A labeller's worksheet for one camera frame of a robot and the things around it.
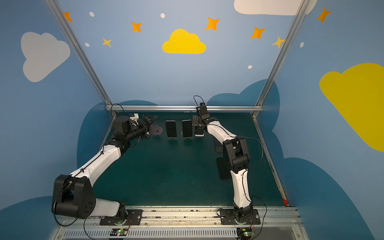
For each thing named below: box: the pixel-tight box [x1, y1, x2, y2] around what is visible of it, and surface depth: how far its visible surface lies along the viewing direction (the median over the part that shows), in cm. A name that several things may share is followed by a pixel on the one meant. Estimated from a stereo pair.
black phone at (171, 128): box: [165, 120, 177, 138], surface depth 101 cm
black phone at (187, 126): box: [181, 119, 193, 138], surface depth 102 cm
